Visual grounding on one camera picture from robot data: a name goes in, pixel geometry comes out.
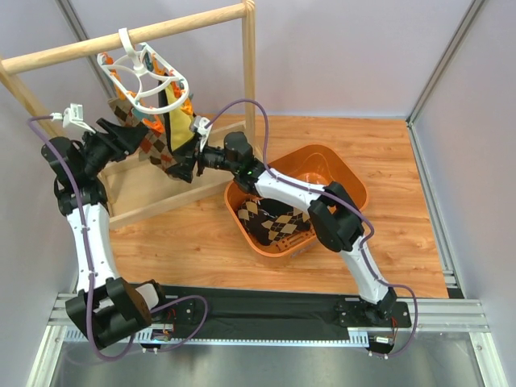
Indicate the orange plastic basket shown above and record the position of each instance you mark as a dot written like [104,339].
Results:
[313,163]

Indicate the white round clip hanger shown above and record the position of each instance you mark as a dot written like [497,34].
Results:
[144,78]

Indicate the aluminium slotted rail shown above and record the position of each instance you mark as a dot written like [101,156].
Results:
[430,315]

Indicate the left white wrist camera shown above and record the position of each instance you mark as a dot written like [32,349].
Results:
[73,118]

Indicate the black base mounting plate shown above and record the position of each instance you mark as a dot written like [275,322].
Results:
[302,309]

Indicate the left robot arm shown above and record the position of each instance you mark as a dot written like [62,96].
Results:
[106,308]

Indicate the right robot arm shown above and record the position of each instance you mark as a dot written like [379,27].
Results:
[337,222]

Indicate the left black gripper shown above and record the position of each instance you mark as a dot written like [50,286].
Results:
[107,138]

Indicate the black sock yellow trim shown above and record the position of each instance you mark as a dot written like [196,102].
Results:
[176,122]

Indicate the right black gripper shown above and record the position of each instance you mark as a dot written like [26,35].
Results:
[196,157]

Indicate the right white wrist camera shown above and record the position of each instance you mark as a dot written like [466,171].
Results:
[201,126]

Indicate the wooden drying rack frame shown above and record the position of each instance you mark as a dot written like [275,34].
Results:
[135,189]

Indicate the orange brown argyle sock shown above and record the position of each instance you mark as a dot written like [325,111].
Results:
[154,147]

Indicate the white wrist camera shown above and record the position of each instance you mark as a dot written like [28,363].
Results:
[73,118]
[201,126]

